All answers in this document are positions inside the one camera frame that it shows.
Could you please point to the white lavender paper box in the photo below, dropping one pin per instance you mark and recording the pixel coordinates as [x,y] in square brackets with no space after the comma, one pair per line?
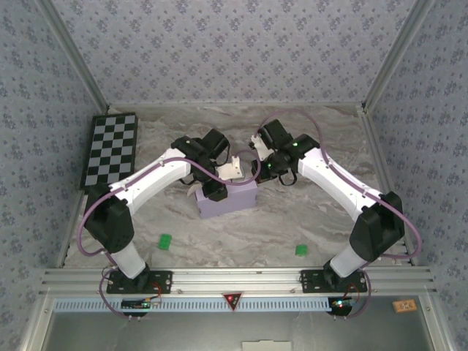
[234,201]

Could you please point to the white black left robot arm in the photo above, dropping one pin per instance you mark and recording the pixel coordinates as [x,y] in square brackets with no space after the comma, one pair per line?
[153,175]

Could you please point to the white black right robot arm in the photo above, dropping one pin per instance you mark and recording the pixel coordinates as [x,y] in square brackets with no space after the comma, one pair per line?
[329,175]

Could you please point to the green toy brick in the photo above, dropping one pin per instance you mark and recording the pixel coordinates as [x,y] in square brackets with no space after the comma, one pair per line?
[301,251]
[165,242]

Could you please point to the black grey checkerboard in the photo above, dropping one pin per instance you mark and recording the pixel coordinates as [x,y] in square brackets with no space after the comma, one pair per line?
[109,146]

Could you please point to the red triangle sign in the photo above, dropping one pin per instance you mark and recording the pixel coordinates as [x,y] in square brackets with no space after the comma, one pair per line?
[233,299]

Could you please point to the brown printed tag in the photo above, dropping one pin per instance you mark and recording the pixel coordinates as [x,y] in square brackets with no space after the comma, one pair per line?
[404,306]

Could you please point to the aluminium side rail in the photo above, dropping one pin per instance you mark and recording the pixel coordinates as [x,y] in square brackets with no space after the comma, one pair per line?
[382,164]
[66,252]

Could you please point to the long aluminium base rail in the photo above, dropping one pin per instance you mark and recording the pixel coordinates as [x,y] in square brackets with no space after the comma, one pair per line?
[234,279]

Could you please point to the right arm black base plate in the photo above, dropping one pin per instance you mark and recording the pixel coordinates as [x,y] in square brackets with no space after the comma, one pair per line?
[311,283]

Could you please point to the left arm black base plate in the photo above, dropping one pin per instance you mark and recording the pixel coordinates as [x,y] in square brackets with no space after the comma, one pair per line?
[161,283]

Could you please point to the aluminium frame post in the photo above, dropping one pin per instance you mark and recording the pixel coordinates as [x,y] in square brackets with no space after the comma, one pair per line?
[396,55]
[75,55]

